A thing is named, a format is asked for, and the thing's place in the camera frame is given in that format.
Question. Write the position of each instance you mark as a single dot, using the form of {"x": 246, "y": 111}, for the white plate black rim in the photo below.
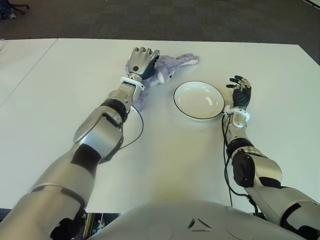
{"x": 197, "y": 100}

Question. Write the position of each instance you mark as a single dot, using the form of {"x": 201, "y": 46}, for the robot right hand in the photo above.
{"x": 241, "y": 97}

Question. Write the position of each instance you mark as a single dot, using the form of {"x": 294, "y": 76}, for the black office chair base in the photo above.
{"x": 21, "y": 5}

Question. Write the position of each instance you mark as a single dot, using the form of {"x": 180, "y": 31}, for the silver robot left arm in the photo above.
{"x": 95, "y": 135}

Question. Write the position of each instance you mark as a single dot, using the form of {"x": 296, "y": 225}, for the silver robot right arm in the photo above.
{"x": 265, "y": 170}

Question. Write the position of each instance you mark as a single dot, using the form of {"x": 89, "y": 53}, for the person leg blue jeans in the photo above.
{"x": 6, "y": 8}

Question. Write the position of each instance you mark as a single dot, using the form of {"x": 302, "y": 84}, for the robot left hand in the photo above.
{"x": 140, "y": 61}

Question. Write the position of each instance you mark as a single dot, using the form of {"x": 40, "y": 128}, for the metal table leg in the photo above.
{"x": 88, "y": 225}

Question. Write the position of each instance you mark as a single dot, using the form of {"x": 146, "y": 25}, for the silver robot torso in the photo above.
{"x": 175, "y": 220}

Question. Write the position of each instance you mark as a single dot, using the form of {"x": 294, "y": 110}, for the white board edge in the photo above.
{"x": 312, "y": 1}

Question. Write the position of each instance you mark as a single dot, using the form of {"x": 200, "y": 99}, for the purple plush doll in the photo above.
{"x": 170, "y": 65}

